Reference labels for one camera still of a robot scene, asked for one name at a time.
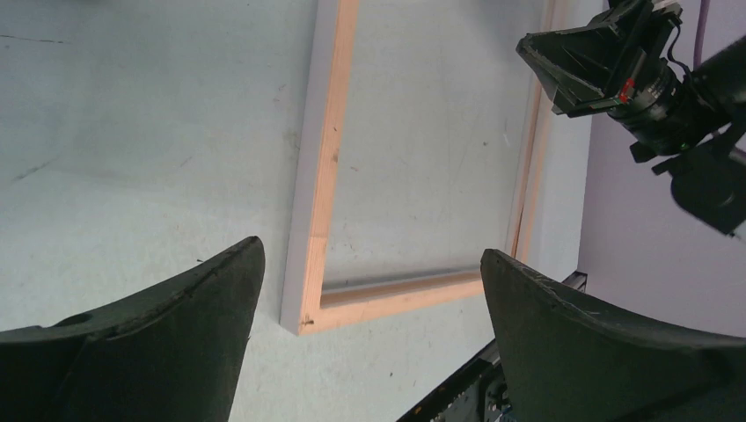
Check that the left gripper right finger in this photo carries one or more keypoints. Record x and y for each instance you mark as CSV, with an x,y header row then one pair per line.
x,y
568,356

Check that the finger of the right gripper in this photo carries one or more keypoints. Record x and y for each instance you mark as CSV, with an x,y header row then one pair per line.
x,y
585,70

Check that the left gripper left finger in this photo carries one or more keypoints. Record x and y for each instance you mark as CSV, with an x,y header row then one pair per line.
x,y
171,352

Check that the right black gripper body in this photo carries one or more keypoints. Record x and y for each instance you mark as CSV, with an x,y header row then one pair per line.
x,y
684,113

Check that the wooden picture frame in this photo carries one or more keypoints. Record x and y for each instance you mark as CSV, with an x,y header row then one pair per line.
x,y
306,308

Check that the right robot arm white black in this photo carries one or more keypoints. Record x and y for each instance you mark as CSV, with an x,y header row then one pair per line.
x,y
716,194

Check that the aluminium rail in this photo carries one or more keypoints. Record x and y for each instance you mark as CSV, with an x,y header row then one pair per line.
x,y
577,281

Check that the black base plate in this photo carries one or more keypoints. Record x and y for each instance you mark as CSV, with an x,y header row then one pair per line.
x,y
477,391

